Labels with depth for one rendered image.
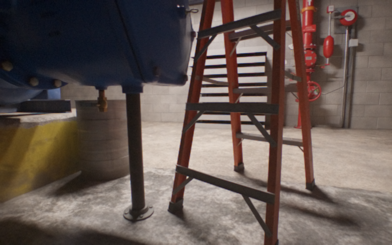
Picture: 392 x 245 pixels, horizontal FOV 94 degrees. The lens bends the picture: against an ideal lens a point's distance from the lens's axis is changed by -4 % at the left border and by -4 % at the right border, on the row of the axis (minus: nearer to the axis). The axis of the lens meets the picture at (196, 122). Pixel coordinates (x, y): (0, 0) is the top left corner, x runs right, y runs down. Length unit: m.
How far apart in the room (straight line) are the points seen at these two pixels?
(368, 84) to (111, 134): 3.99
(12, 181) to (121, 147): 0.59
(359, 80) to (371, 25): 0.89
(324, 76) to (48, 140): 3.94
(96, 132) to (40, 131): 0.32
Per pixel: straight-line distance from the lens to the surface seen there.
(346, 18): 4.16
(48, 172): 1.53
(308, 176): 1.28
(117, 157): 1.38
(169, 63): 0.75
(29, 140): 1.44
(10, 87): 1.53
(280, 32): 0.77
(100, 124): 1.33
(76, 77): 0.91
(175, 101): 4.28
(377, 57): 4.38
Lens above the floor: 0.52
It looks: 7 degrees down
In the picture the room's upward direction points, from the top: straight up
